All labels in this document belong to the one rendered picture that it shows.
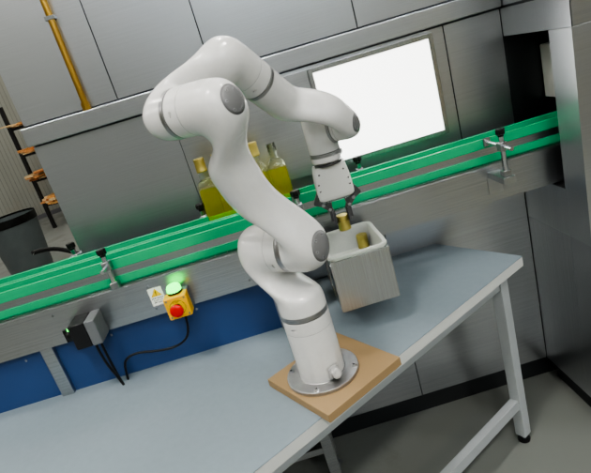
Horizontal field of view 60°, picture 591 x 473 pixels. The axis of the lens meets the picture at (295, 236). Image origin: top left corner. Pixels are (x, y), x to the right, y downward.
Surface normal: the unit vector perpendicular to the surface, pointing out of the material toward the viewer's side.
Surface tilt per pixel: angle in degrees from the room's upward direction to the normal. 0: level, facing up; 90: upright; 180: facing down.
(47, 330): 90
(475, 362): 90
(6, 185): 90
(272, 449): 0
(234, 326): 90
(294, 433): 0
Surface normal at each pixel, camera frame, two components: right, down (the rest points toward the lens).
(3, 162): 0.59, 0.11
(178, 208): 0.11, 0.30
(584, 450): -0.27, -0.91
